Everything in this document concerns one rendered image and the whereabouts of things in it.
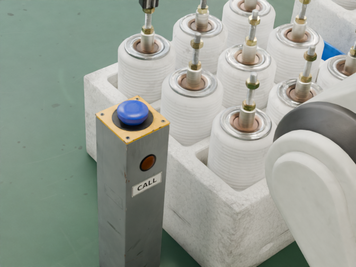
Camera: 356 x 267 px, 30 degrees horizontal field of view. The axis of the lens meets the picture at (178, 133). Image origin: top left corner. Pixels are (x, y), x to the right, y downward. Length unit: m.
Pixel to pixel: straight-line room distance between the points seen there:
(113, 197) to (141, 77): 0.24
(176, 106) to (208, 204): 0.15
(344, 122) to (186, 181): 0.46
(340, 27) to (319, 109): 0.83
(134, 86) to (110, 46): 0.47
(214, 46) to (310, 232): 0.58
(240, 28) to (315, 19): 0.29
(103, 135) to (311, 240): 0.35
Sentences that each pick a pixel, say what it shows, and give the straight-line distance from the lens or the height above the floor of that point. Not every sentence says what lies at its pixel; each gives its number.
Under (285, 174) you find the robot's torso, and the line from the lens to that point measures 0.60.
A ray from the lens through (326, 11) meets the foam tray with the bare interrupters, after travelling 1.44.
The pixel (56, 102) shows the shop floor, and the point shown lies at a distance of 1.39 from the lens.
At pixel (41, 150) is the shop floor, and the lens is 1.28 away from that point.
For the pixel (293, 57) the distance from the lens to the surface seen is 1.14.
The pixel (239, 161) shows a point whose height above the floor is 0.22.
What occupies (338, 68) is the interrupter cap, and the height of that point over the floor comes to 0.25.
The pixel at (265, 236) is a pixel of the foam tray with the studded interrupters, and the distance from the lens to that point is 1.05.
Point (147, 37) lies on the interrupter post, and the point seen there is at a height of 0.28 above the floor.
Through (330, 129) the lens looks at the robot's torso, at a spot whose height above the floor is 0.50.
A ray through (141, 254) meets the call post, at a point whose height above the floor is 0.08.
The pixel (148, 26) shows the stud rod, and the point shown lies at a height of 0.29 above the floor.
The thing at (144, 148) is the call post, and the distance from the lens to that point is 0.85.
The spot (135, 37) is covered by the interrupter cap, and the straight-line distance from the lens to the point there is 1.12.
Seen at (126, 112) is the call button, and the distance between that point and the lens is 0.84.
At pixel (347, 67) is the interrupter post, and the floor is 0.26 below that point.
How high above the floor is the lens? 0.86
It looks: 41 degrees down
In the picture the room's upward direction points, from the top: 5 degrees clockwise
